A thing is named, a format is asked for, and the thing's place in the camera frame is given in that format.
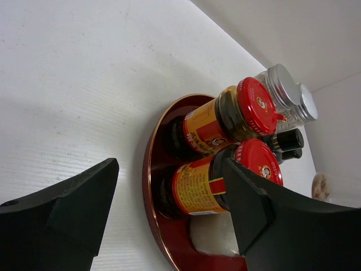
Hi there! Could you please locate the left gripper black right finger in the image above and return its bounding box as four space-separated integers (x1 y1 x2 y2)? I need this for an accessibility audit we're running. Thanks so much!
223 159 360 270

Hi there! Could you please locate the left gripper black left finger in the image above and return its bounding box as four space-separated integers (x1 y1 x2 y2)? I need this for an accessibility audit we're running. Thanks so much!
1 158 119 270

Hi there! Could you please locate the black cap white salt bottle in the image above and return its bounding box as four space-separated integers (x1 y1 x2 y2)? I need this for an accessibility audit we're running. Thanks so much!
189 212 240 257

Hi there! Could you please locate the pink lid spice bottle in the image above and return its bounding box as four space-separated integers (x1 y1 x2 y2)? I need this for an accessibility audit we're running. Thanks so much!
311 173 329 201

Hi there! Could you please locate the small black cap bottle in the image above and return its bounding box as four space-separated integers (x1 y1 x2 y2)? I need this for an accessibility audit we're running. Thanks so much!
274 148 303 164

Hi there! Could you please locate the red lid sauce jar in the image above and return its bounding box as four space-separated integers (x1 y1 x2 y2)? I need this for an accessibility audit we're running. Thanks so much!
164 77 285 161
152 139 283 219

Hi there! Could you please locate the black cap pepper grinder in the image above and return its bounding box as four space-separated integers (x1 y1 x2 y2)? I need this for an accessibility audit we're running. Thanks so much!
262 128 304 152

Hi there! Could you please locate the silver lid bead jar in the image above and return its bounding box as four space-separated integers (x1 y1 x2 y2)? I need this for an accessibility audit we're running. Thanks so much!
254 64 301 133
285 84 318 130

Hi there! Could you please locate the round red lacquer tray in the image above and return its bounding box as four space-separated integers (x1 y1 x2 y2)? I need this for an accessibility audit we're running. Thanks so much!
142 94 247 270

